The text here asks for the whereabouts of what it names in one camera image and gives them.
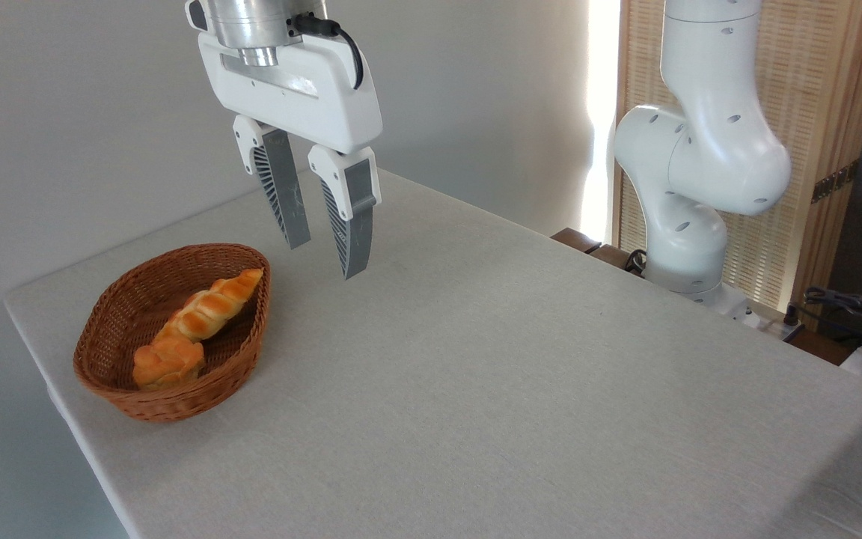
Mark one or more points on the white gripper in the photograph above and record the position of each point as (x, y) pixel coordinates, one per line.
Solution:
(304, 97)

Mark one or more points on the long braided bread loaf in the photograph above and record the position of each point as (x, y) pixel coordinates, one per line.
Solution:
(206, 307)

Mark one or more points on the round golden bread bun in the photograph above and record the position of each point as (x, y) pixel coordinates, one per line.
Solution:
(165, 367)

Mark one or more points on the light grey tablecloth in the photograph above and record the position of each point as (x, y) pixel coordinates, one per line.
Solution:
(476, 374)

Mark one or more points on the brown wicker basket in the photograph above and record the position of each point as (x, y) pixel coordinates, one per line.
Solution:
(176, 404)

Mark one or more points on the dark brown wooden furniture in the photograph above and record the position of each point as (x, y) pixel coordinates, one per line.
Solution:
(577, 239)

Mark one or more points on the wooden bamboo folding screen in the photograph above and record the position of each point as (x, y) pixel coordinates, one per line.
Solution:
(812, 75)

